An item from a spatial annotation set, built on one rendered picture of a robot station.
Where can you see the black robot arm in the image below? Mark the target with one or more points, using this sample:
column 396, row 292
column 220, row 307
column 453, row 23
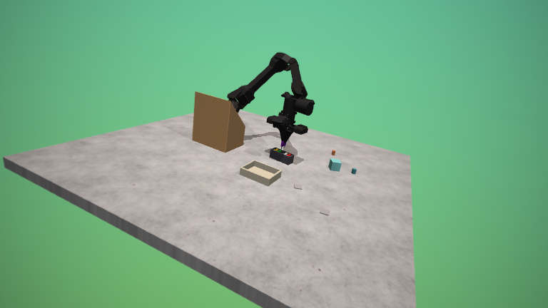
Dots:
column 299, row 103

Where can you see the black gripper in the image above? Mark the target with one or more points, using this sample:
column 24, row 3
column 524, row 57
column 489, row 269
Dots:
column 286, row 132

